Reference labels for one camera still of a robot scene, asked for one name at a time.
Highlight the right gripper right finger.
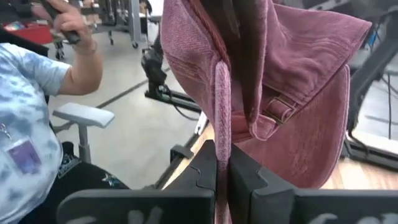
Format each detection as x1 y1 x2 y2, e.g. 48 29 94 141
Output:
229 143 398 224

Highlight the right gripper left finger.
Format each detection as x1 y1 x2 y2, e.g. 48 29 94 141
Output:
57 139 218 224

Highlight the grey chair armrest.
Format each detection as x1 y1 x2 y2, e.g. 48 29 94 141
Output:
52 102 116 164

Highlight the purple name badge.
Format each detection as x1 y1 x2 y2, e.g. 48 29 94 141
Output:
6 138 43 175

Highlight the person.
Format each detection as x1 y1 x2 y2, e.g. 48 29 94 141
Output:
0 0 130 224

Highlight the grey metal cart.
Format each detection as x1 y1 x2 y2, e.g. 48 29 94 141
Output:
52 0 144 60

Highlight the person's hand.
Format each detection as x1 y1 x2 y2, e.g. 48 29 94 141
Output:
30 0 98 56

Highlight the red plastic bin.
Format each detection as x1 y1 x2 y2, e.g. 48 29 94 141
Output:
2 21 54 45

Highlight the silver aluminium rail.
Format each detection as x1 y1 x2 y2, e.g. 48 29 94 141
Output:
194 111 209 136

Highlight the black control handle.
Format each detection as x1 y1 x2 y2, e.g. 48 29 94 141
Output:
40 0 82 45

